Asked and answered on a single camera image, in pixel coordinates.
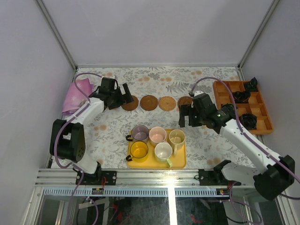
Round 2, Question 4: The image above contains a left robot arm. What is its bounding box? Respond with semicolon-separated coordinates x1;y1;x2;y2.
50;77;134;185

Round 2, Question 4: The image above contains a dark brown wooden coaster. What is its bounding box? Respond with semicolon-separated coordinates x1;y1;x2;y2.
121;96;139;111

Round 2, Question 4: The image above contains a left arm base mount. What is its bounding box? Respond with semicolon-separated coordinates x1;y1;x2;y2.
75;171;117;186

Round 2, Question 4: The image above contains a purple folded cloth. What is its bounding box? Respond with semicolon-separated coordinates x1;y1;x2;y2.
62;78;93;115

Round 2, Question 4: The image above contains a black coiled item bottom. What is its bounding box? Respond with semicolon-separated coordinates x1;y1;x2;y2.
239;113;257;130

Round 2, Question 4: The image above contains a pale green mug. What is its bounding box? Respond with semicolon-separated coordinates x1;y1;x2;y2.
169;129;186;156

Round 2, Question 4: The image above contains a black coiled item top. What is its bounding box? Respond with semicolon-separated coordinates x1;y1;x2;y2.
244;77;258;92

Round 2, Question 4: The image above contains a reddish brown wooden coaster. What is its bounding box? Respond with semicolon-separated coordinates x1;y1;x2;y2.
177;96;193;108

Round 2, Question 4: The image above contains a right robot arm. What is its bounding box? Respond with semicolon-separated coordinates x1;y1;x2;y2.
179;91;300;201

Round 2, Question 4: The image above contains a woven rattan coaster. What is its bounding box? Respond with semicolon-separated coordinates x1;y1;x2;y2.
158;96;176;112

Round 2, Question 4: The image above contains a black coiled item middle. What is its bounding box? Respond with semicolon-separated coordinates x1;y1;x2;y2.
232;90;251;104

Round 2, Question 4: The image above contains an orange compartment organizer tray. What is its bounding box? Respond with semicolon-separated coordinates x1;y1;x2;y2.
213;81;274;135

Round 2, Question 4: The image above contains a white mug green handle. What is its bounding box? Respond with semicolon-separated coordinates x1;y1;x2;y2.
154;142;173;168

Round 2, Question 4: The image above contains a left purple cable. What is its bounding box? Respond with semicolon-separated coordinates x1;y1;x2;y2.
53;72;104;186

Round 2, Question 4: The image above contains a yellow mug black handle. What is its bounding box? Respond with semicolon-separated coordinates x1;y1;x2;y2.
126;142;149;163

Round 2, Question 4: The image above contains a purple mug black handle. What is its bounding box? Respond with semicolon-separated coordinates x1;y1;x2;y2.
126;125;149;143

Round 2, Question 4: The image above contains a pink cup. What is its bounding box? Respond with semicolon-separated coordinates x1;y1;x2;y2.
149;127;167;147

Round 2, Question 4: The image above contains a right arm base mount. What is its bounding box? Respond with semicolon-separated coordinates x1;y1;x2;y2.
198;169;233;186

